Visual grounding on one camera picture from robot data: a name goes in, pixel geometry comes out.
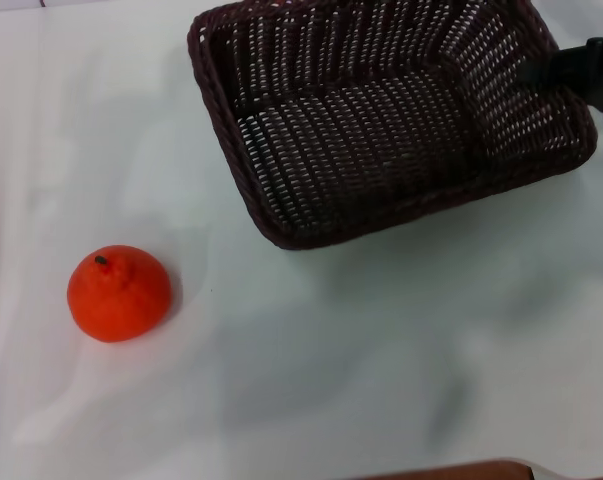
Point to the dark brown woven basket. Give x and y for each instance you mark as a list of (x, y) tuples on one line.
[(361, 145)]

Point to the orange mandarin fruit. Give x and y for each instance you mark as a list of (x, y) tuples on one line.
[(121, 300)]

